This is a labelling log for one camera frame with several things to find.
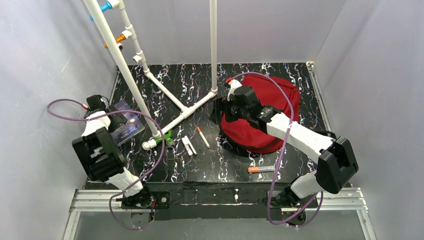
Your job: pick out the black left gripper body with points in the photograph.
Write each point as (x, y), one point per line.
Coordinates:
(117, 120)

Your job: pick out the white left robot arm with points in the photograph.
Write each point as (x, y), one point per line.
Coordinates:
(98, 150)

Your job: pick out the dark purple book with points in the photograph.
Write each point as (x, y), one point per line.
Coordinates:
(125, 126)

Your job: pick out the white PVC pipe frame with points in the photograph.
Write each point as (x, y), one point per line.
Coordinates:
(106, 33)

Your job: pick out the blue pipe fitting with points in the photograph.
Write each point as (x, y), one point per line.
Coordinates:
(106, 6)

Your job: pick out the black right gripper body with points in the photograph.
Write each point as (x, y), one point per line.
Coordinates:
(219, 108)

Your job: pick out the orange pipe fitting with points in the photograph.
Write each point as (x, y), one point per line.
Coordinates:
(118, 40)

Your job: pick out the green pipe clamp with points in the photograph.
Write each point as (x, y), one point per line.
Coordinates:
(168, 139)

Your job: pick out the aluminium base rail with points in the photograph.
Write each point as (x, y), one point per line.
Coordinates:
(215, 184)

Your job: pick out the red student backpack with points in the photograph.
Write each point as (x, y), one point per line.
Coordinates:
(270, 91)

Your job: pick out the orange capped grey marker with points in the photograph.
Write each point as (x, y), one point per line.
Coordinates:
(261, 169)

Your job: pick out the orange tipped white pen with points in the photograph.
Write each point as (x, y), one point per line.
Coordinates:
(203, 138)

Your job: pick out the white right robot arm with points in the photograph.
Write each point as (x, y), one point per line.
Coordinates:
(334, 157)

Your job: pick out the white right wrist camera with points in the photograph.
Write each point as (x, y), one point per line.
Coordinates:
(232, 85)

